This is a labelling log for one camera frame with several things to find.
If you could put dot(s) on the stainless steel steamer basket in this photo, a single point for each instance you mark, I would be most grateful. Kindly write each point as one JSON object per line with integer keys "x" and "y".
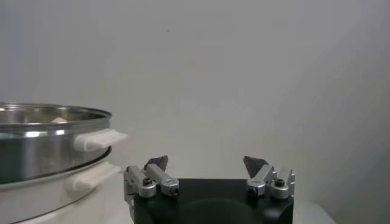
{"x": 36, "y": 152}

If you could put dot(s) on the white steamed baozi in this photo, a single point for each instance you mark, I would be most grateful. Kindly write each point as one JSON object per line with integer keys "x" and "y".
{"x": 58, "y": 120}

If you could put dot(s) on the white electric cooker pot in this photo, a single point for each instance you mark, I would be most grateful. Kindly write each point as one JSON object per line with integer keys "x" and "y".
{"x": 45, "y": 204}

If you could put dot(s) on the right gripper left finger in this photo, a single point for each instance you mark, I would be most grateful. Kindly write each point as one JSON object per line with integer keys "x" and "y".
{"x": 160, "y": 178}

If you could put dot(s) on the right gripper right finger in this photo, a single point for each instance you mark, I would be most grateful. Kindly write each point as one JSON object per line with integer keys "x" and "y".
{"x": 262, "y": 179}

